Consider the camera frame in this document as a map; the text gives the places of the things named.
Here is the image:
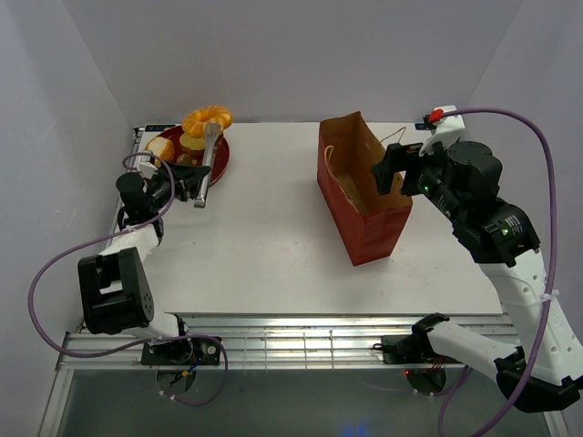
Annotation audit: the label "orange ring doughnut bread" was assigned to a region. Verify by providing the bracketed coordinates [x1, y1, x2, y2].
[181, 106, 233, 137]

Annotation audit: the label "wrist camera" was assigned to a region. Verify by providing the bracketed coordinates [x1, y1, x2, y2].
[416, 106, 465, 157]
[134, 155, 158, 179]

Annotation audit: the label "white round bread roll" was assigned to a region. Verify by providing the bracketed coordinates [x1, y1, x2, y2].
[145, 137, 176, 164]

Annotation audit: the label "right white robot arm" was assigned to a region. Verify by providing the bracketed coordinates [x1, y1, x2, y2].
[372, 141, 582, 413]

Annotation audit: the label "small brown chocolate croissant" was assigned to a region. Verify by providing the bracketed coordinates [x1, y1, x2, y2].
[176, 154, 197, 167]

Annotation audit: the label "red and brown paper bag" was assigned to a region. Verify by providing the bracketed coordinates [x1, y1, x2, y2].
[317, 112, 413, 266]

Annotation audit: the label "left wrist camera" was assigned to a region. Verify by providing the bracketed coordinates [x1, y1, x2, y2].
[134, 155, 158, 179]

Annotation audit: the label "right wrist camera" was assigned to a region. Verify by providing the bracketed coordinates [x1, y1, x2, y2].
[416, 106, 465, 157]

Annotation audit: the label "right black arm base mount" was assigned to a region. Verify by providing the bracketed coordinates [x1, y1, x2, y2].
[372, 334, 455, 366]

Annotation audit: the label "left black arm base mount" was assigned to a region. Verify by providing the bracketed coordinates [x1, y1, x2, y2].
[140, 337, 222, 366]

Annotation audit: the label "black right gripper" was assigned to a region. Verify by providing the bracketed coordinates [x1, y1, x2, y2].
[370, 137, 465, 223]

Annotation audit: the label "aluminium rail frame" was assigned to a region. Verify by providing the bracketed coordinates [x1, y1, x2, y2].
[56, 121, 570, 437]

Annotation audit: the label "stainless steel tongs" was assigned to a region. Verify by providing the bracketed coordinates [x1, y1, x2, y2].
[194, 123, 221, 208]

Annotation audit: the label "tan sliced bread piece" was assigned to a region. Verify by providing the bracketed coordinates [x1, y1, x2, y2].
[179, 133, 206, 158]

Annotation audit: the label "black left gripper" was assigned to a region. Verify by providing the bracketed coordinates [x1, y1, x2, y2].
[147, 159, 214, 213]

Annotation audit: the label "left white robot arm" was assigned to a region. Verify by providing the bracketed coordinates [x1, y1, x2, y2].
[77, 165, 210, 364]

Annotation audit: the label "blue label sticker left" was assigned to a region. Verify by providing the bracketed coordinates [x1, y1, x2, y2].
[144, 124, 175, 132]

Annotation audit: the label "red round plate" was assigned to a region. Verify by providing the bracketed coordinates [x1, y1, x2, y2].
[140, 124, 230, 187]

